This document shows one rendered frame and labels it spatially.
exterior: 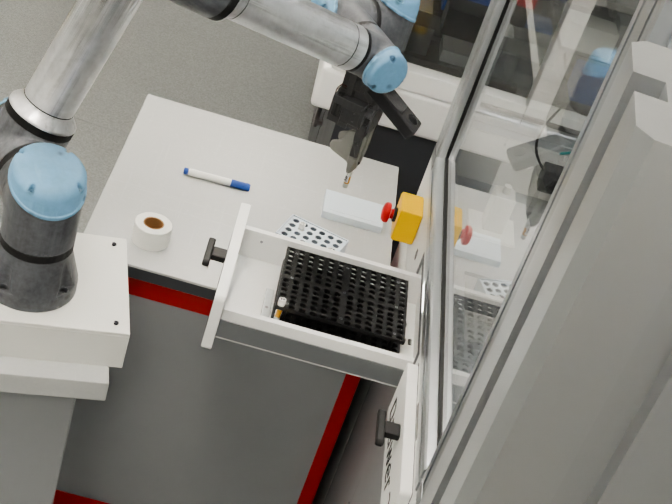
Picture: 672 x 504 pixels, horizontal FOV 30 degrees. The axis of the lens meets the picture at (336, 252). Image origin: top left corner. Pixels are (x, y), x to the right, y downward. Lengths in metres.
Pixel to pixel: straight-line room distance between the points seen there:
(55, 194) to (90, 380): 0.32
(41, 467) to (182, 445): 0.42
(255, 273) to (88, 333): 0.35
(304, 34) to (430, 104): 0.95
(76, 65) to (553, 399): 1.77
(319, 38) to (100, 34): 0.33
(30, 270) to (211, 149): 0.78
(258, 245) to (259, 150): 0.52
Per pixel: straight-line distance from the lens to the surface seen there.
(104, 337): 2.03
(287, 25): 1.90
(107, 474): 2.65
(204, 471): 2.60
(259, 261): 2.25
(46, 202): 1.91
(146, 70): 4.51
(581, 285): 0.22
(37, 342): 2.03
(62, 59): 1.98
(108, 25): 1.95
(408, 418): 1.89
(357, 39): 1.98
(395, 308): 2.14
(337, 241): 2.45
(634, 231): 0.21
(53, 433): 2.17
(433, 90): 2.82
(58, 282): 2.01
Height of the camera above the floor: 2.13
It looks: 34 degrees down
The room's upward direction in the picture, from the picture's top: 19 degrees clockwise
